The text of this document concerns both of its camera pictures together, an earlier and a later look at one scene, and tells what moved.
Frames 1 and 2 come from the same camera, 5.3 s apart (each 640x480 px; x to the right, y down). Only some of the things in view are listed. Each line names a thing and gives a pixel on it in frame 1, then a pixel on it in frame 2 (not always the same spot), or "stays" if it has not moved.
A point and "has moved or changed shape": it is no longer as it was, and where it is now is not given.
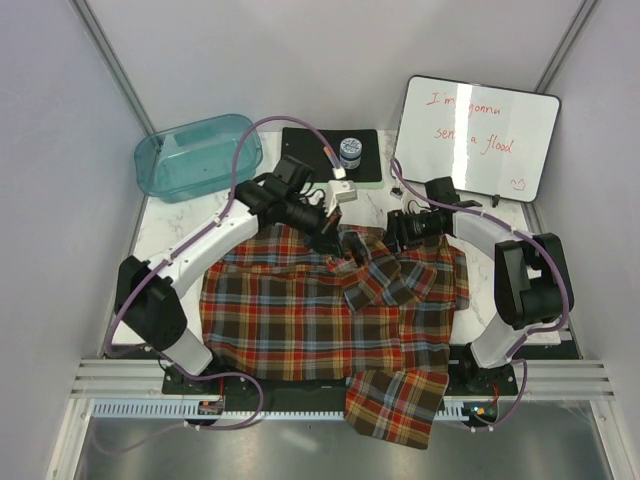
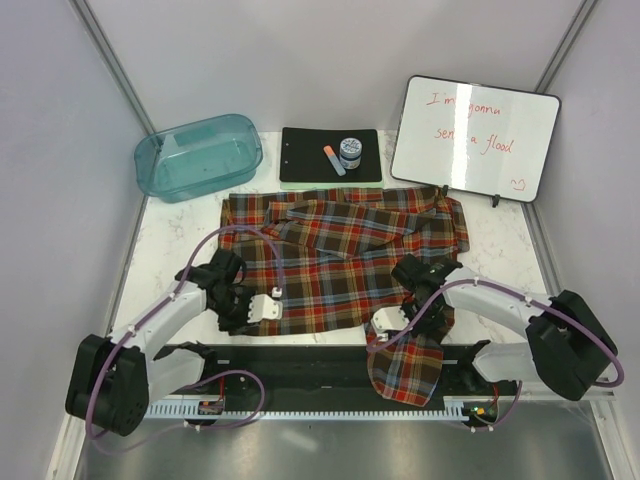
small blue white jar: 350,152 stays
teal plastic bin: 199,159 stays
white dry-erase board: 489,140 stays
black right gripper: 398,236 -> 438,322
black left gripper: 325,238 -> 240,324
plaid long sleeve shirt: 278,306 has moved or changed shape
